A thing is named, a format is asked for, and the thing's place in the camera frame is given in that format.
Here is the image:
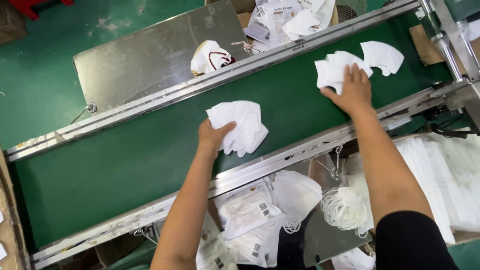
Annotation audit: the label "person's right hand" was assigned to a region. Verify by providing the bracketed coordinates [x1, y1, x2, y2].
[320, 63, 376, 115]

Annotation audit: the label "person's left hand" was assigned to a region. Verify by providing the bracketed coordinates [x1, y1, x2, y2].
[197, 119, 238, 152]

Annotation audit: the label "fanned stack of white masks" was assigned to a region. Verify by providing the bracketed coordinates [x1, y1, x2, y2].
[314, 50, 374, 95]

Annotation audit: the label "thick stack of white masks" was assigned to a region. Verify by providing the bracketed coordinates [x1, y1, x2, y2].
[206, 100, 269, 158]

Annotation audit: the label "single white face mask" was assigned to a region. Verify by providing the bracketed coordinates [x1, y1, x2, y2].
[360, 40, 405, 77]

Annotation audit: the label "green conveyor belt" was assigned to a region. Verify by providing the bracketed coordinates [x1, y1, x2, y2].
[13, 11, 454, 250]

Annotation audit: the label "metal turnbuckle hook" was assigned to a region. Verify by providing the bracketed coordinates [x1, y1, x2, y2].
[314, 145, 344, 181]

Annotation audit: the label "mask bundle with maroon loops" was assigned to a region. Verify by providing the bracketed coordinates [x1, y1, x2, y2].
[190, 40, 237, 78]

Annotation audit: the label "beige fan grille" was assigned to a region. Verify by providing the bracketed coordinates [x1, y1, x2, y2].
[335, 0, 367, 24]

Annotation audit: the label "brown cardboard sheet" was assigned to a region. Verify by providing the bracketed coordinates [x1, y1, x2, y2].
[409, 24, 480, 76]

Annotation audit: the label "heap of printed mask packets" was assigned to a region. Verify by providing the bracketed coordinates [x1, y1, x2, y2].
[195, 179, 287, 270]

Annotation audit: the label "carton of packaged masks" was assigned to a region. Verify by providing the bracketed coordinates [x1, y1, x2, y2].
[236, 0, 340, 53]

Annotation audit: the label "metal hook clip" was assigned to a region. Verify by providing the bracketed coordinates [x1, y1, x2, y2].
[231, 40, 263, 55]

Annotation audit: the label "steel side shelf plate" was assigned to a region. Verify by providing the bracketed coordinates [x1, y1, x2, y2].
[73, 0, 251, 113]
[302, 154, 374, 268]

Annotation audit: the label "pile of folded white masks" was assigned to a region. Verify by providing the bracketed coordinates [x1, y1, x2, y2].
[271, 170, 324, 235]

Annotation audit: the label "white masks with ear loops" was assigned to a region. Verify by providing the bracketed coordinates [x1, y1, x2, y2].
[320, 173, 376, 239]

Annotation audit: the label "metal eye bolt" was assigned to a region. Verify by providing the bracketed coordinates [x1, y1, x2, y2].
[70, 102, 98, 125]

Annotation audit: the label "carton of stacked white masks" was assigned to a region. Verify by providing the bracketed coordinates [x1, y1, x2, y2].
[392, 129, 480, 246]

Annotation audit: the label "person's black sleeve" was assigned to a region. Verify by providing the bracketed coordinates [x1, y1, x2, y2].
[375, 210, 460, 270]

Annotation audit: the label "large brown cardboard carton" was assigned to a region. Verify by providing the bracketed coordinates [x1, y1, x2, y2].
[0, 148, 31, 270]

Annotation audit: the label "red plastic object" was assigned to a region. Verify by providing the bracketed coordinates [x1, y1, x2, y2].
[7, 0, 75, 21]

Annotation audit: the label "brown cardboard box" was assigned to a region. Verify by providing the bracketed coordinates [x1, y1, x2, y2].
[0, 0, 28, 45]

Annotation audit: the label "long metal conveyor rail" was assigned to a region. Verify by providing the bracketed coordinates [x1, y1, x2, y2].
[30, 80, 471, 270]
[5, 0, 421, 163]

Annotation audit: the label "black cables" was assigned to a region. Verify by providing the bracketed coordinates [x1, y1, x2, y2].
[412, 105, 479, 139]

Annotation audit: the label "metal machine frame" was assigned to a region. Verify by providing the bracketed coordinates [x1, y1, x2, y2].
[418, 0, 480, 132]

